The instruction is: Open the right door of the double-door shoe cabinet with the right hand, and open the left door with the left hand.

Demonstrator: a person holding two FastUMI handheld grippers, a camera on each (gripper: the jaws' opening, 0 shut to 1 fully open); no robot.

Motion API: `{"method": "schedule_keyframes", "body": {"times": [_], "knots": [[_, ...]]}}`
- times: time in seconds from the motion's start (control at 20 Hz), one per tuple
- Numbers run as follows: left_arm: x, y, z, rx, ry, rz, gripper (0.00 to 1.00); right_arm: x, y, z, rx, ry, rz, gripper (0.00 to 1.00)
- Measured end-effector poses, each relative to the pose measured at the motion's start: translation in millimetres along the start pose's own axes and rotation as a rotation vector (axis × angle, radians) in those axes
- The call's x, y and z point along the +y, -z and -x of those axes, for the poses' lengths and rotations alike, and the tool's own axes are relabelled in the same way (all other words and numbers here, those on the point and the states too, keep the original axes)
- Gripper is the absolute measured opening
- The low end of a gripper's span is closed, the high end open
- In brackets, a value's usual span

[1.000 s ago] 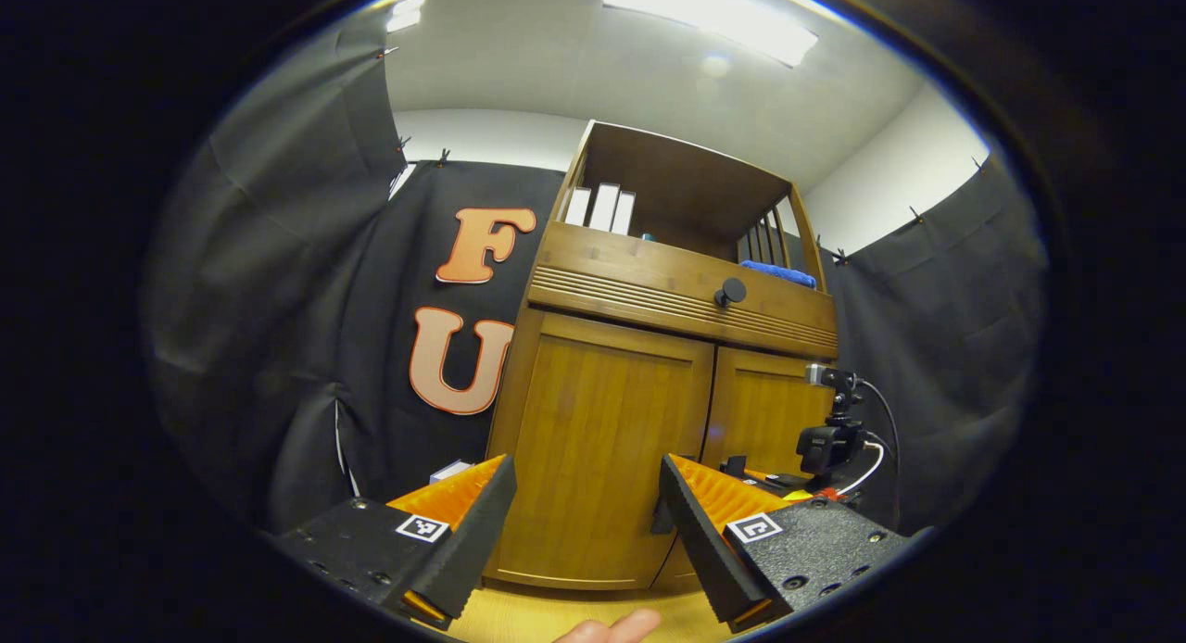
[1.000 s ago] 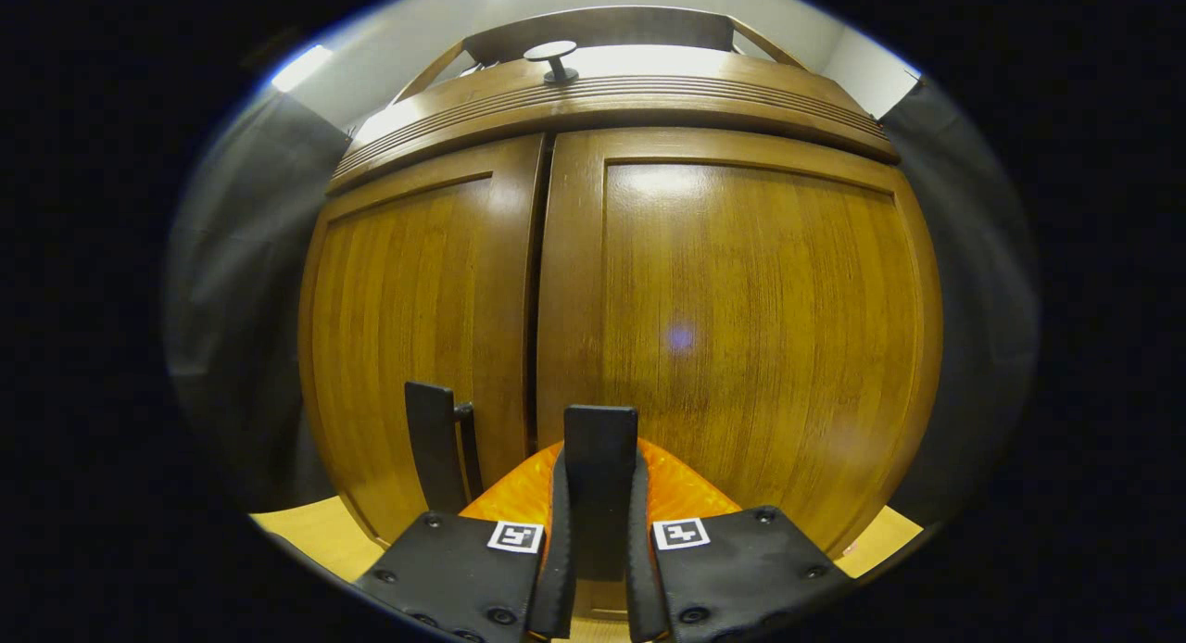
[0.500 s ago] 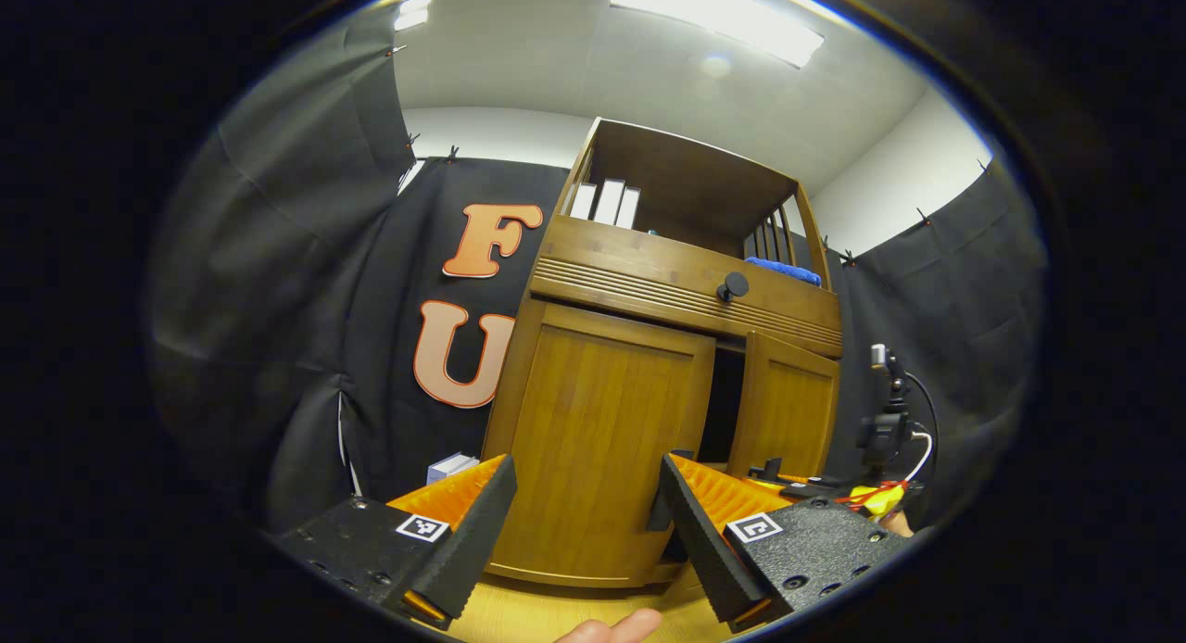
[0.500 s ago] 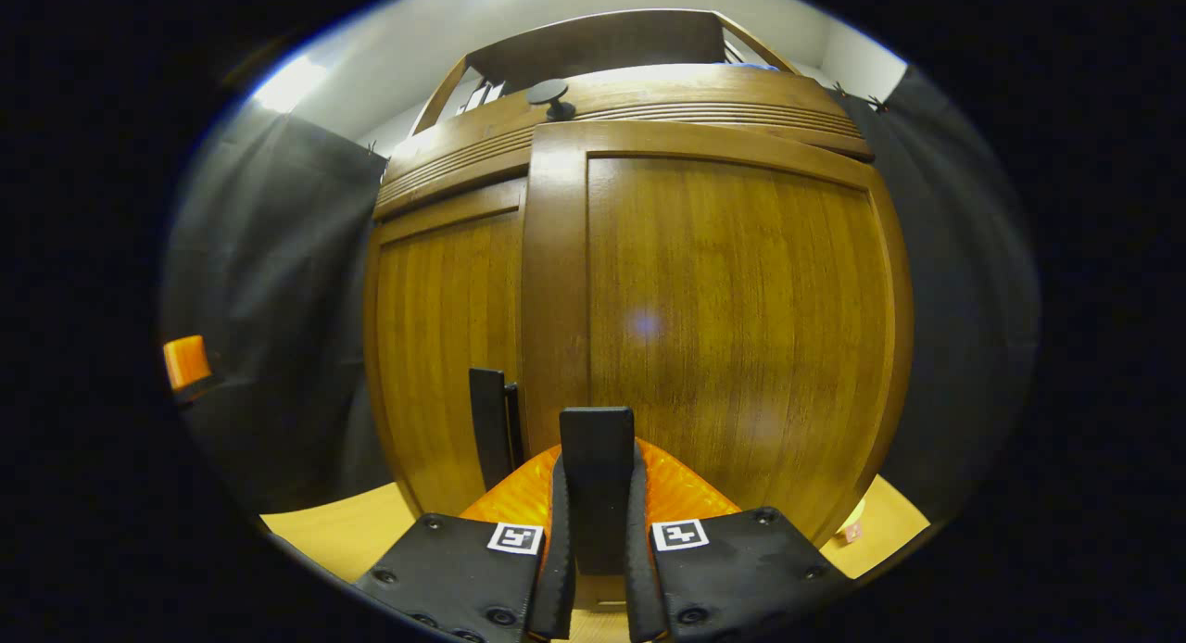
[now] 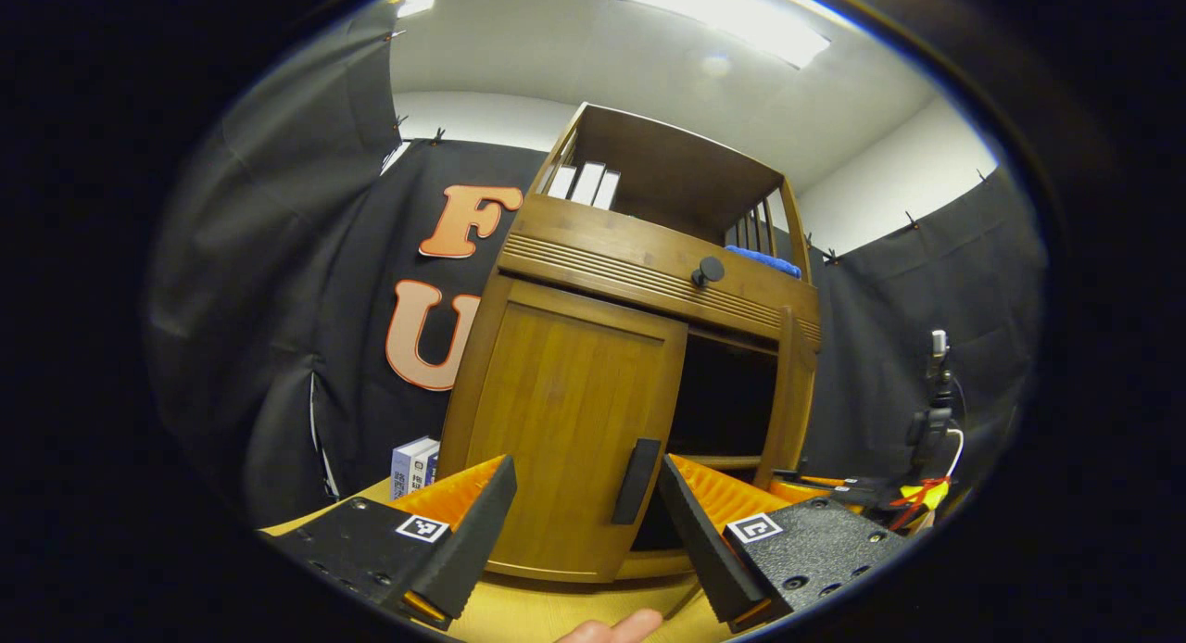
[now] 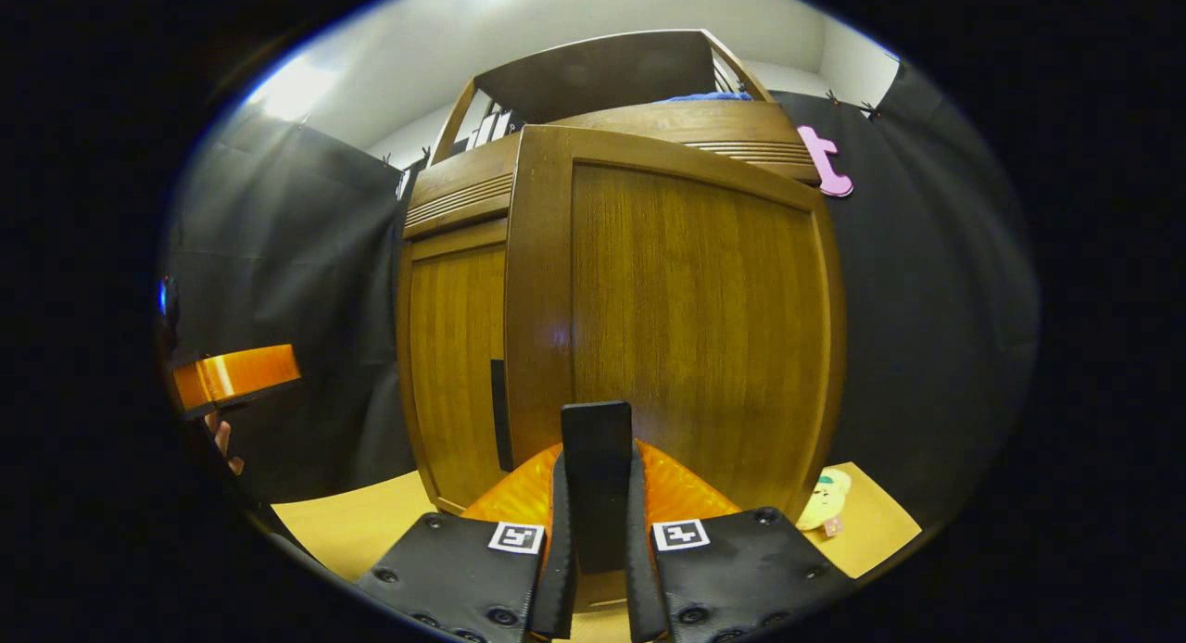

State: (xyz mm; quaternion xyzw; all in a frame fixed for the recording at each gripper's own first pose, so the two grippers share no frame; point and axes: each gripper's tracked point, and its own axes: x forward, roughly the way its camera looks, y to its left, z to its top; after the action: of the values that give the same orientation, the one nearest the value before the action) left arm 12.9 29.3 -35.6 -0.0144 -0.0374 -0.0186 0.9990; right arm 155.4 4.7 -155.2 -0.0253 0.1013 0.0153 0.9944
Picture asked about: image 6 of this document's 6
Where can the wooden shoe cabinet door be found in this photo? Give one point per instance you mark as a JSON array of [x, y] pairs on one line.
[[454, 346], [695, 319]]

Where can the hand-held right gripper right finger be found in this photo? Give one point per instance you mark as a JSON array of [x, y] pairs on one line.
[[641, 578]]

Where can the wooden cabinet drawer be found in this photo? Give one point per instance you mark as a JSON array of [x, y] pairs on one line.
[[723, 124]]

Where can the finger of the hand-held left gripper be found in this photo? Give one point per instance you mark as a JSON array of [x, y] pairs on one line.
[[241, 372]]

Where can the yellow plush toy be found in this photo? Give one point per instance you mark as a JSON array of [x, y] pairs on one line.
[[823, 499]]

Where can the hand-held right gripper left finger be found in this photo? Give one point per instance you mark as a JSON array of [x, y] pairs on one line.
[[556, 569]]

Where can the black backdrop cloth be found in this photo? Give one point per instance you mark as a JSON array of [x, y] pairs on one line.
[[927, 328]]

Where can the wooden double-door shoe cabinet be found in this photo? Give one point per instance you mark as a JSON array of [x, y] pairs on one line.
[[463, 189]]

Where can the blue folded towel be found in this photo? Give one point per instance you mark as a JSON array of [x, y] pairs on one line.
[[704, 96]]

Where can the ceiling light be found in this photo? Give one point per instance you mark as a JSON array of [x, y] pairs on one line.
[[292, 87]]

